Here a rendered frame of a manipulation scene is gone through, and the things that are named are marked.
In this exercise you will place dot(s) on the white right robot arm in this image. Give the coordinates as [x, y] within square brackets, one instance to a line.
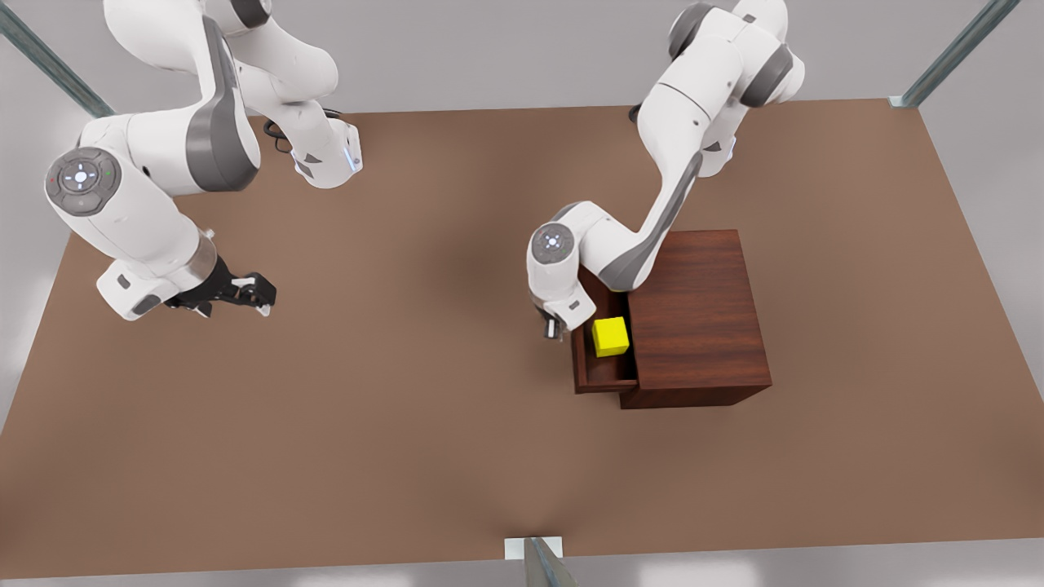
[155, 147]

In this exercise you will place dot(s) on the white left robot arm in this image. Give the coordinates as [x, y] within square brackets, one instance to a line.
[693, 114]

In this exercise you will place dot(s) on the yellow cube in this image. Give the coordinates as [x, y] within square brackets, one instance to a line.
[611, 336]

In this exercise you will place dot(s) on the silver frame post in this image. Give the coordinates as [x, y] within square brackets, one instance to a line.
[542, 562]
[49, 61]
[950, 57]

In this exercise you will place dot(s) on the dark wooden drawer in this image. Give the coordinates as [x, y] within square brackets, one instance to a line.
[599, 371]

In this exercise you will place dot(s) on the dark wooden cabinet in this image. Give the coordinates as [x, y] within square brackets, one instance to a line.
[701, 326]

